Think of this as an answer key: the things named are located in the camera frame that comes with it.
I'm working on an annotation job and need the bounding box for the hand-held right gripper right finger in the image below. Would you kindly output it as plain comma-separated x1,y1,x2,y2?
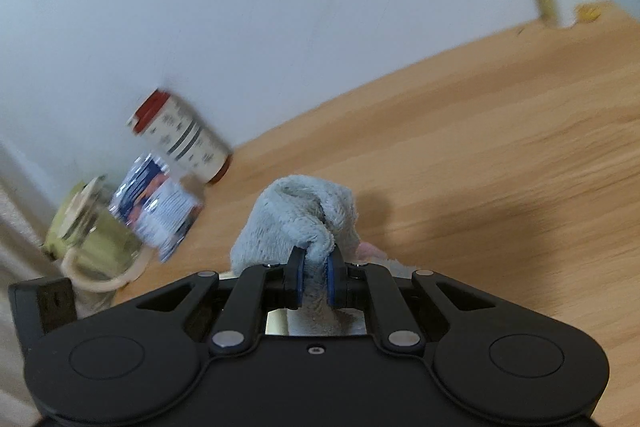
324,247,522,354

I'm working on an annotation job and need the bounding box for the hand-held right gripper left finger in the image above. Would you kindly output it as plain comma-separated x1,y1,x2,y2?
116,247,307,356

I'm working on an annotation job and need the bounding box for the grey and pink cloth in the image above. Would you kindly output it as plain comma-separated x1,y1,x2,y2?
230,175,416,338

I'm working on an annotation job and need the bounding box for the glass kettle with cream lid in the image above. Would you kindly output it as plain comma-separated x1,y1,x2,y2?
44,176,153,293

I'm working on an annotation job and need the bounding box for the blue and white plastic packet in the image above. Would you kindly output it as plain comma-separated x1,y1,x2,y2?
109,153,205,264

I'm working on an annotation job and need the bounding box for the white tumbler with red lid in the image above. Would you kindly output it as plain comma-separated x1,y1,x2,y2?
126,88,234,186

